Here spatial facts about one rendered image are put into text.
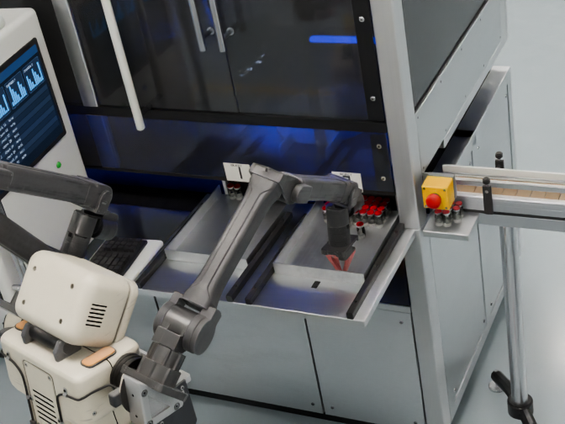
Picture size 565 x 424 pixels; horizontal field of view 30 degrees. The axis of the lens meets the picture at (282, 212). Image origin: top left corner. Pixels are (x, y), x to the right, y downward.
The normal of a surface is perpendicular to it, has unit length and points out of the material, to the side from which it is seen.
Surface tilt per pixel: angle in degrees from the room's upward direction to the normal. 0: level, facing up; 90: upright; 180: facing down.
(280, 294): 0
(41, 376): 82
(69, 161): 90
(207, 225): 0
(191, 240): 0
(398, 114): 90
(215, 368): 90
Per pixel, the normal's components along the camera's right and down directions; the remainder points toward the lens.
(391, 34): -0.40, 0.55
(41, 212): 0.93, 0.05
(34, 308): -0.60, -0.19
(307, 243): -0.17, -0.83
